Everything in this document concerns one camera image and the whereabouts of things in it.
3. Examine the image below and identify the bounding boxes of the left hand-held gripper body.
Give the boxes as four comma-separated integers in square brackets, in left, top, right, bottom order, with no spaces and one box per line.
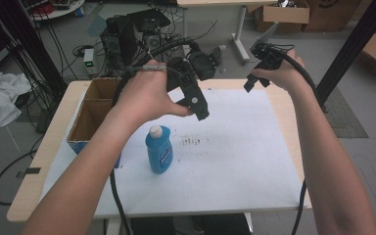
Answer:
[165,44,226,100]

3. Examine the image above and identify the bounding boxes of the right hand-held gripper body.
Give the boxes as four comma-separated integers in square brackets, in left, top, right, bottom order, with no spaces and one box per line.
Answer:
[250,22,286,71]

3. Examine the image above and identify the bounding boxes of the person's right hand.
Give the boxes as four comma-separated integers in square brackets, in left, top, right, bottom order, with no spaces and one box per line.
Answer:
[254,48,308,95]

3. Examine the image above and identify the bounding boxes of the person's left hand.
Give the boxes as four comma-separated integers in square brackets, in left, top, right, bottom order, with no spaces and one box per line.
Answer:
[114,59,194,132]

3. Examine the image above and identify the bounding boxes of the white desk with metal leg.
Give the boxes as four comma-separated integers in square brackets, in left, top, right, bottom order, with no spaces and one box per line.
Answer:
[175,0,279,64]

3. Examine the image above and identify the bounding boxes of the small brown cardboard box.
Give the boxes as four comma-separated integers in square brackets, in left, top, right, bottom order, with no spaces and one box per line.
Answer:
[261,0,311,34]

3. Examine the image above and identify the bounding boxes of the blue bottle with white cap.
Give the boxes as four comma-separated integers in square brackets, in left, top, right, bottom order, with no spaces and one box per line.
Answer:
[144,124,174,175]

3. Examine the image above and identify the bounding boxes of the white paper sheet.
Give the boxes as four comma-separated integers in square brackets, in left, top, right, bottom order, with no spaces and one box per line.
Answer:
[40,87,306,219]

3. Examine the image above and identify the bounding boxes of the large brown cardboard box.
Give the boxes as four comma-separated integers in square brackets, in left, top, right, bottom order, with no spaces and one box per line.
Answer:
[302,0,364,33]

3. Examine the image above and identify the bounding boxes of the black metal pole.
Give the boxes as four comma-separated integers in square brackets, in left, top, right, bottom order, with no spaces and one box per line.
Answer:
[314,0,376,110]

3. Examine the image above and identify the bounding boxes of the black computer tower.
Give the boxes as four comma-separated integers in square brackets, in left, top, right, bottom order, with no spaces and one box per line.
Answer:
[99,8,172,71]

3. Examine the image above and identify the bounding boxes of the grey floor mat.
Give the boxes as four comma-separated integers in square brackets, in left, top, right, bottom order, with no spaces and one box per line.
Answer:
[320,85,370,139]

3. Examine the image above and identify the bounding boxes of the small grey power supply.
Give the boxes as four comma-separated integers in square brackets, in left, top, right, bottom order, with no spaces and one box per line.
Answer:
[82,47,96,76]

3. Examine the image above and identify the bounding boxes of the person's dark trousers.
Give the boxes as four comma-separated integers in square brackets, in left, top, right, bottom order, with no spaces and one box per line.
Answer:
[129,212,253,235]

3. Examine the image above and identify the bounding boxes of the round white table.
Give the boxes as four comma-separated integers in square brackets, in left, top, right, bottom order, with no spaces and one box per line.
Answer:
[28,0,86,23]

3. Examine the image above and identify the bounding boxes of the black tape strip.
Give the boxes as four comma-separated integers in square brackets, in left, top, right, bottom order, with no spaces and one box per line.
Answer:
[23,166,42,176]

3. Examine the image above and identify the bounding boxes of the white cloth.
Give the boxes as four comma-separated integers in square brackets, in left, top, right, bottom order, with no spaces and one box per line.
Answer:
[0,70,32,131]

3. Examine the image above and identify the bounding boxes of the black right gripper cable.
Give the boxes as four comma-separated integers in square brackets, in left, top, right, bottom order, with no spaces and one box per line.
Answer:
[273,48,318,235]

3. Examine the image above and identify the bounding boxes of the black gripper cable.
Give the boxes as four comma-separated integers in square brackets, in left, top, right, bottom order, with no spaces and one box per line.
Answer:
[109,36,197,235]
[273,48,318,235]

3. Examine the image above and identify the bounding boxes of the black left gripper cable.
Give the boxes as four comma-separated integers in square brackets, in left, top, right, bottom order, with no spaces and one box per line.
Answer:
[109,36,197,235]

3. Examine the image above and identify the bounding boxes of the black stand with cables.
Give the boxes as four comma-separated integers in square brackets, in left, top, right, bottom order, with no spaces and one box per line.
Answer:
[0,0,69,101]

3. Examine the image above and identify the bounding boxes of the black floor cable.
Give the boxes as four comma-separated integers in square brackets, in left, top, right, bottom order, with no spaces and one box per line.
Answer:
[0,135,44,207]

